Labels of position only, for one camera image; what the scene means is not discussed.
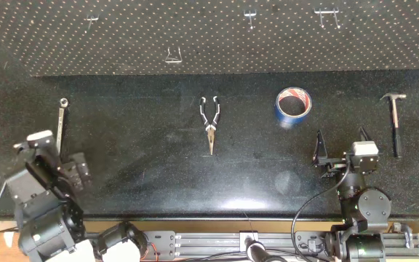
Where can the black and white pliers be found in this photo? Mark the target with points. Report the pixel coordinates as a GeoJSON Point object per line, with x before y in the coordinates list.
{"type": "Point", "coordinates": [211, 134]}

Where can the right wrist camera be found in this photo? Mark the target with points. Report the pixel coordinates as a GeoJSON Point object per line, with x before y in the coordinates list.
{"type": "Point", "coordinates": [364, 147]}

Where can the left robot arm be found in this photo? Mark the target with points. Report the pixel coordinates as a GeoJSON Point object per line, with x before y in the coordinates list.
{"type": "Point", "coordinates": [46, 214]}

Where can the roll of blue tape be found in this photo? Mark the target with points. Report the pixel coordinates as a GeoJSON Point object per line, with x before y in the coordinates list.
{"type": "Point", "coordinates": [283, 117]}

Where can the hammer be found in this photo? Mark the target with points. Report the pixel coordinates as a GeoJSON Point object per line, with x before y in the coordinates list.
{"type": "Point", "coordinates": [395, 116]}

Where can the metal hook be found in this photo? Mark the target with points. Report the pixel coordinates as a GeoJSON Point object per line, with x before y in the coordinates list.
{"type": "Point", "coordinates": [92, 18]}
{"type": "Point", "coordinates": [250, 15]}
{"type": "Point", "coordinates": [326, 11]}
{"type": "Point", "coordinates": [173, 59]}

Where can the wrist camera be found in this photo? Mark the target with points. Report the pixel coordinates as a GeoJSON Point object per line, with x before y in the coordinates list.
{"type": "Point", "coordinates": [364, 147]}
{"type": "Point", "coordinates": [40, 135]}

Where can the black pegboard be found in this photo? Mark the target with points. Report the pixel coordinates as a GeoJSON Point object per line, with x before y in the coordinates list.
{"type": "Point", "coordinates": [209, 40]}

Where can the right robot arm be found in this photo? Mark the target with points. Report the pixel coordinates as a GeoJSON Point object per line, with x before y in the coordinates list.
{"type": "Point", "coordinates": [367, 211]}

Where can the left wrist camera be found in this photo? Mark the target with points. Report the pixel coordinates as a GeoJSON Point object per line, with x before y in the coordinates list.
{"type": "Point", "coordinates": [40, 135]}

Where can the mounting rail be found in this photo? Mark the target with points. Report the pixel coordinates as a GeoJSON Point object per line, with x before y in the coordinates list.
{"type": "Point", "coordinates": [209, 245]}

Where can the white tape piece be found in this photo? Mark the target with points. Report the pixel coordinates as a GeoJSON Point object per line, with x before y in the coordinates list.
{"type": "Point", "coordinates": [8, 239]}

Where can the wrench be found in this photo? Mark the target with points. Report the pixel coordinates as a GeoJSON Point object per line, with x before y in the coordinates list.
{"type": "Point", "coordinates": [60, 125]}

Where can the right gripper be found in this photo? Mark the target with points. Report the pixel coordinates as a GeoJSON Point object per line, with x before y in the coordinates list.
{"type": "Point", "coordinates": [362, 163]}

